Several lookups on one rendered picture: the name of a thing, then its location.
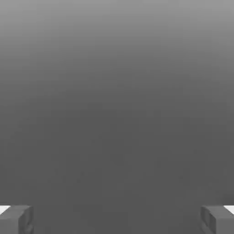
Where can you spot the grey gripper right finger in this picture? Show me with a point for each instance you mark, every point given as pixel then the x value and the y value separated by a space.
pixel 219 219

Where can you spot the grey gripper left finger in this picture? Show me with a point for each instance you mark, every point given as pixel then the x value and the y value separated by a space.
pixel 14 219

